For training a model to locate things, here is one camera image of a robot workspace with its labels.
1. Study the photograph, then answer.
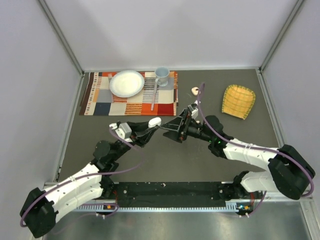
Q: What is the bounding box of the white plate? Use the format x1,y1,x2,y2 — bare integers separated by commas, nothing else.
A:
109,70,145,98

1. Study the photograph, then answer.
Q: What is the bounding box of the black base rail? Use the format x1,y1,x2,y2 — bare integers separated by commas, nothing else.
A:
109,181,265,208

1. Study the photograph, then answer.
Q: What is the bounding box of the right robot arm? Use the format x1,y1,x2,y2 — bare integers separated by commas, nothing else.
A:
160,108,316,200

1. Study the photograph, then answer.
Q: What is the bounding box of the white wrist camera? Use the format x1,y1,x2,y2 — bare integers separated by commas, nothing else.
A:
109,121,132,140
187,103,199,119

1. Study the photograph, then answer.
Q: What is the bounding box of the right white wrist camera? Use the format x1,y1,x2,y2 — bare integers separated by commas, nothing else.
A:
187,103,199,119

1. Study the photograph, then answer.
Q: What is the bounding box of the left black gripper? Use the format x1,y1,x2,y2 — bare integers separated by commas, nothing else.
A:
111,120,159,161

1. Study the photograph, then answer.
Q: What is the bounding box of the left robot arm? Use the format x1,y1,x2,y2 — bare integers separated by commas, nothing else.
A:
19,117,162,238

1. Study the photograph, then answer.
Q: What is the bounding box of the purple cable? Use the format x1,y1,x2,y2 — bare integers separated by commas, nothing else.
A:
19,126,146,228
195,81,315,218

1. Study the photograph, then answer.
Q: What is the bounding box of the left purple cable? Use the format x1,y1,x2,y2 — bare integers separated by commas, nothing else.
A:
19,126,146,228

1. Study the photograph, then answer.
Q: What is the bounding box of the light blue cup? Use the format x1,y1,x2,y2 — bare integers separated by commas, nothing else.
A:
154,66,170,87

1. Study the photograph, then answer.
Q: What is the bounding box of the yellow woven basket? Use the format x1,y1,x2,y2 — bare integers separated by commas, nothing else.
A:
221,84,256,120

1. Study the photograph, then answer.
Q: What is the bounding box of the pink earbud case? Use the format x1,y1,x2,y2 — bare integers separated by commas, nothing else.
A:
191,87,199,96

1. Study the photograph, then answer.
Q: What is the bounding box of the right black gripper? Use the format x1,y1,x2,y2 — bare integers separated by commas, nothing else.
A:
160,109,214,143

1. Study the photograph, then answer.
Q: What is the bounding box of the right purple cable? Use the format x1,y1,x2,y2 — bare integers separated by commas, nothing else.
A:
195,81,315,218

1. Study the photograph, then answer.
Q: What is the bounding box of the white earbud case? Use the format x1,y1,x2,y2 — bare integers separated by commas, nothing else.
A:
148,117,162,128

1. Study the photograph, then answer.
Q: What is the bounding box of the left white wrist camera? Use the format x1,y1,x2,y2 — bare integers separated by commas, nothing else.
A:
109,121,132,140

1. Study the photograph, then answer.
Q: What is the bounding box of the patchwork placemat cloth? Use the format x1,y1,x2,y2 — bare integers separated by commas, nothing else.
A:
79,70,178,116

